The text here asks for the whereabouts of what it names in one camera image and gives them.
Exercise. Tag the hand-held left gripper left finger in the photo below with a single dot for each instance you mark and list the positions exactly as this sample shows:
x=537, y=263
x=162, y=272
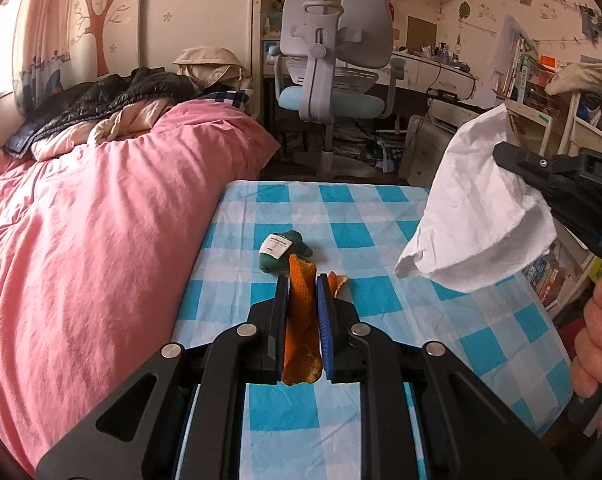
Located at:
x=282, y=320

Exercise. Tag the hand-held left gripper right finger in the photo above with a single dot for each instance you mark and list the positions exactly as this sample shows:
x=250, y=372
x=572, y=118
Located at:
x=326, y=325

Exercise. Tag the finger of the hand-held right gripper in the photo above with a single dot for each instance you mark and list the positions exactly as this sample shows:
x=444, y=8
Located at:
x=536, y=170

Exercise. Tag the long orange peel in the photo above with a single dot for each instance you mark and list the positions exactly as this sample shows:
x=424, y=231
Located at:
x=301, y=310

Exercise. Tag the small orange peel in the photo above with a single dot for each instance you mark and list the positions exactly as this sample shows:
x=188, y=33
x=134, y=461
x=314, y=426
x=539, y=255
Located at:
x=338, y=282

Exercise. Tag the white tissue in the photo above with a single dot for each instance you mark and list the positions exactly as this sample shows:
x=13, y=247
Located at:
x=481, y=210

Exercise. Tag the person's right hand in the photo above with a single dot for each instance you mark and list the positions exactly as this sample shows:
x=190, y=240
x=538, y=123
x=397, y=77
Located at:
x=596, y=340

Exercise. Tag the blue white checked tablecloth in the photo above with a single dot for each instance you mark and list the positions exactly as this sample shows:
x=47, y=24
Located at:
x=381, y=320

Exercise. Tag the white curved bookshelf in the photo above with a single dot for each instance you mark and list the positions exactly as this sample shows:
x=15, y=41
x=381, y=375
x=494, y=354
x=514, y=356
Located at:
x=531, y=112
x=573, y=115

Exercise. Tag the green plush toy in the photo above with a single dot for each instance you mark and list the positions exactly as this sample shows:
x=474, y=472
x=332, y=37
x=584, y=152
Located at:
x=293, y=240

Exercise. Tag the row of colourful books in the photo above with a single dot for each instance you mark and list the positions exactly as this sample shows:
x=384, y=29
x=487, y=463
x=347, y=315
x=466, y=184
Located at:
x=546, y=280

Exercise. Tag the row of upright books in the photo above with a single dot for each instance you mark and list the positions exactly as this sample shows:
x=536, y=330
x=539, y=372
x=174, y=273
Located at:
x=516, y=67

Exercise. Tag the beige cloth bag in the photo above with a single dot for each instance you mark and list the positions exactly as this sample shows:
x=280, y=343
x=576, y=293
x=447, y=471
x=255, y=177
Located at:
x=581, y=75

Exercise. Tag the white printer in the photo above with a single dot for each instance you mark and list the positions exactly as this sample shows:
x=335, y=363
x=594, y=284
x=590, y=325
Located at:
x=446, y=115

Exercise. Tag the white drawer cabinet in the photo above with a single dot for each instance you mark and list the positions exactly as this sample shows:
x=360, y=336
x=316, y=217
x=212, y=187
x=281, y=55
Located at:
x=421, y=150

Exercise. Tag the white desk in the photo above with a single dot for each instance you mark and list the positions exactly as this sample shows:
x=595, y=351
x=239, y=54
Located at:
x=421, y=70

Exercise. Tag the pile of magazines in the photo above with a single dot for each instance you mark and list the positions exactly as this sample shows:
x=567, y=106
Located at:
x=361, y=147

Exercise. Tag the pink duvet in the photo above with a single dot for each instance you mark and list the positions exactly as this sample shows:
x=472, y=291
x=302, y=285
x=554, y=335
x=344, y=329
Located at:
x=106, y=235

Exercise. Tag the blue plaid pillow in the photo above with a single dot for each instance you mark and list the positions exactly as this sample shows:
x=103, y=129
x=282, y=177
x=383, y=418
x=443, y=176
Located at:
x=231, y=97

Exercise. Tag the grey blue office chair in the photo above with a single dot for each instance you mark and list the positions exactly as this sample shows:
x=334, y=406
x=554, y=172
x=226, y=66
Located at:
x=331, y=35

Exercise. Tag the beige pillow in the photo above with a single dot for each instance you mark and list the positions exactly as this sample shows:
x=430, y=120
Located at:
x=211, y=60

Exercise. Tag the black puffer jacket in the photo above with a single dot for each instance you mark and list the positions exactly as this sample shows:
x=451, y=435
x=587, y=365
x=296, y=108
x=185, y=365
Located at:
x=106, y=95

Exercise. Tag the printed curtain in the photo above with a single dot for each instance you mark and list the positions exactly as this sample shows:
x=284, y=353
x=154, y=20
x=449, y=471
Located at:
x=41, y=60

